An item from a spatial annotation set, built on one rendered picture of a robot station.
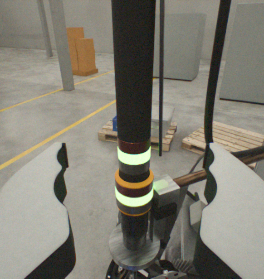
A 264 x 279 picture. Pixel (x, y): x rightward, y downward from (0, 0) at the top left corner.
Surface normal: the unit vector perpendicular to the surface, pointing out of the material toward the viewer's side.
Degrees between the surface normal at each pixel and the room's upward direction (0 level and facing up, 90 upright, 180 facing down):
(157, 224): 90
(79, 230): 0
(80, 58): 90
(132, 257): 0
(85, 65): 90
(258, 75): 90
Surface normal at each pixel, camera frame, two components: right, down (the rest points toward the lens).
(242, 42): -0.44, 0.44
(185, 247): 0.62, -0.62
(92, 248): -0.01, -0.88
